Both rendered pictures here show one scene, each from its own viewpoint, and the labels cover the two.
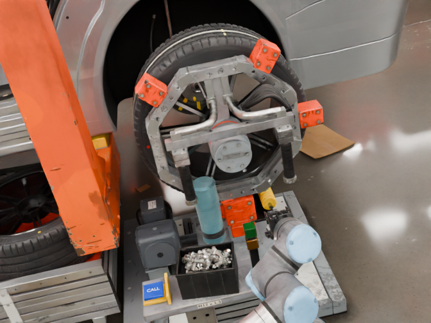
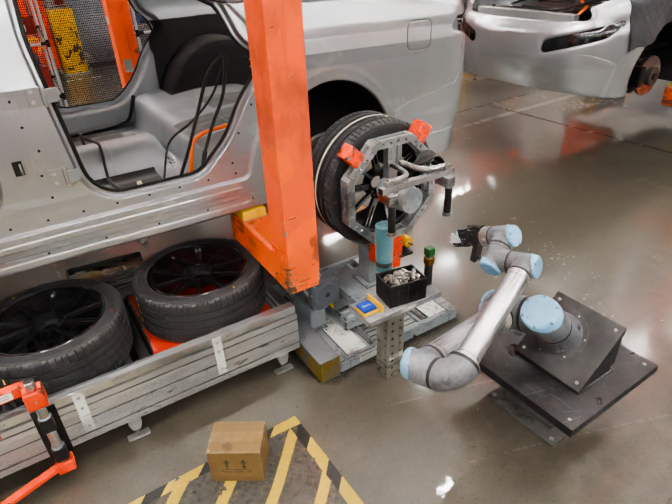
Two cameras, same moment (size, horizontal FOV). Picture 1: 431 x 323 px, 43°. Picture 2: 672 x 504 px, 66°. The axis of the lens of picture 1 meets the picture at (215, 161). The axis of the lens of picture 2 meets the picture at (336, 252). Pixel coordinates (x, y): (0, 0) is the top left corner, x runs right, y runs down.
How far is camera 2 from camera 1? 1.37 m
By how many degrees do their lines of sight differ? 25
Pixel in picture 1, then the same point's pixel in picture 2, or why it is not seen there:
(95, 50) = not seen: hidden behind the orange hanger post
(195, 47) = (375, 124)
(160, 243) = (329, 284)
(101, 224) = (313, 264)
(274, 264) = (501, 249)
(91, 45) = not seen: hidden behind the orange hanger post
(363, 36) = (438, 125)
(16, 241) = (218, 296)
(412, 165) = (440, 225)
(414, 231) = (467, 264)
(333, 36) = not seen: hidden behind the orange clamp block
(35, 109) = (289, 168)
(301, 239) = (514, 231)
